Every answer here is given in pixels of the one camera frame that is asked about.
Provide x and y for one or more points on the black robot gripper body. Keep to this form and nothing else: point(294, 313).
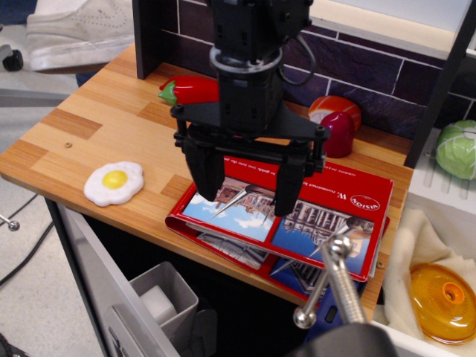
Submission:
point(250, 119)

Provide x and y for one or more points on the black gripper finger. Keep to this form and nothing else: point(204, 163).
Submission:
point(293, 162)
point(205, 163)

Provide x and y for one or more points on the red travel guide book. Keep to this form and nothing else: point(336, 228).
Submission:
point(241, 226)

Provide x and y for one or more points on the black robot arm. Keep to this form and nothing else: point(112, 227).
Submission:
point(254, 29)

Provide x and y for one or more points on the dark red toy cup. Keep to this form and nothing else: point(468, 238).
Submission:
point(342, 130)

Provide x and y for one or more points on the toy salmon sushi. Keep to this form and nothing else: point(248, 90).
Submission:
point(326, 105)

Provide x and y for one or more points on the red toy chili pepper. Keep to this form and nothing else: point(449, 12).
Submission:
point(189, 90)

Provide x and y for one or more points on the toy fried egg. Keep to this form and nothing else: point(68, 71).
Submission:
point(114, 184)

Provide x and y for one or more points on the grey plastic bin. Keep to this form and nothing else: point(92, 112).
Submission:
point(164, 275)

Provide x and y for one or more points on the cream white cloth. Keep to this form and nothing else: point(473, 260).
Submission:
point(416, 242)

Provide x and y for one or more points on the white foam block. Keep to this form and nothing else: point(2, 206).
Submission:
point(158, 304)

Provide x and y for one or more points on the blue plastic clamp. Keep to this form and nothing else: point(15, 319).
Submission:
point(328, 317)

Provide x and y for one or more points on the green toy cabbage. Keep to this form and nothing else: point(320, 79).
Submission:
point(455, 149)

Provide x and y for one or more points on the white sneaker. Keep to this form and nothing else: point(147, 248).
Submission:
point(69, 36)

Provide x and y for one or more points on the grey cabinet door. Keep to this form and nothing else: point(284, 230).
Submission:
point(124, 324)

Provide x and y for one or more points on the orange plastic lid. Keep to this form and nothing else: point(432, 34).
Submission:
point(444, 304)

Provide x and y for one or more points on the black chair caster wheel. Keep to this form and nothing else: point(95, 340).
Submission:
point(13, 62)

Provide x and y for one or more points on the black shelf post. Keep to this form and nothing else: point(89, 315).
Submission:
point(445, 80)

